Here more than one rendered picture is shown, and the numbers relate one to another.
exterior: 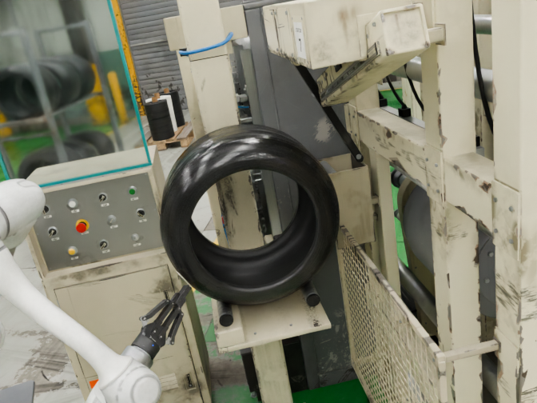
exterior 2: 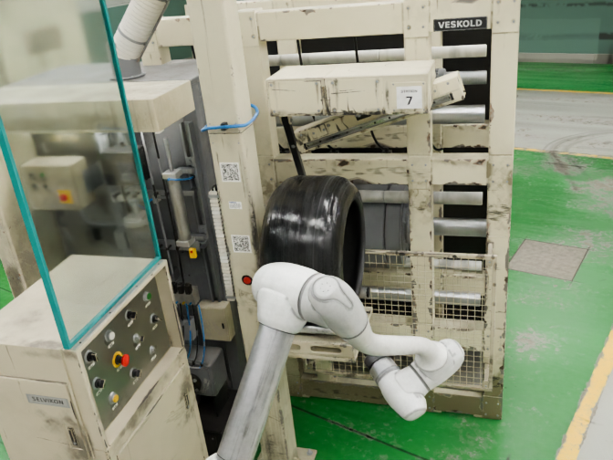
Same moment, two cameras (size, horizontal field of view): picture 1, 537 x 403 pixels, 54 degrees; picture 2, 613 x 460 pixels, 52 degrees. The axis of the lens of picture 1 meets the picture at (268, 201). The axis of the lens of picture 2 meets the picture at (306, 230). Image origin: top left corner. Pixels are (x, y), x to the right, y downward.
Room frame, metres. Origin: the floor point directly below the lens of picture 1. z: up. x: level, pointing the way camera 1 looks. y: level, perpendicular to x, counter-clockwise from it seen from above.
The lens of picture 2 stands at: (0.74, 2.06, 2.26)
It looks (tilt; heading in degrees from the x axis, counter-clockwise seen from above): 25 degrees down; 294
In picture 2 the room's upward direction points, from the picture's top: 6 degrees counter-clockwise
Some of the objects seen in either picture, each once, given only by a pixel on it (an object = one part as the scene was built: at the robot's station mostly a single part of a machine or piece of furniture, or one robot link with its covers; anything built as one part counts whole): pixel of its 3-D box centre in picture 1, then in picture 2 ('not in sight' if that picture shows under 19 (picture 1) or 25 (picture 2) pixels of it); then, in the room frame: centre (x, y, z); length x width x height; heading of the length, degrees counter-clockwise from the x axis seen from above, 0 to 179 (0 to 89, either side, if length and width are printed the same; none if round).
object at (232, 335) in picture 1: (225, 309); (311, 341); (1.60, 0.21, 0.84); 0.36 x 0.09 x 0.06; 5
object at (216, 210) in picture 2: not in sight; (225, 245); (1.94, 0.15, 1.19); 0.05 x 0.04 x 0.48; 95
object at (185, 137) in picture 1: (165, 117); not in sight; (8.29, 1.37, 0.38); 1.20 x 0.80 x 0.76; 174
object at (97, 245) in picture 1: (127, 297); (117, 444); (2.19, 0.72, 0.63); 0.56 x 0.41 x 1.27; 95
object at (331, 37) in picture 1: (324, 25); (352, 88); (1.51, -0.24, 1.71); 0.61 x 0.25 x 0.15; 5
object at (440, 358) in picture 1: (383, 361); (391, 318); (1.41, -0.28, 0.65); 0.90 x 0.02 x 0.70; 5
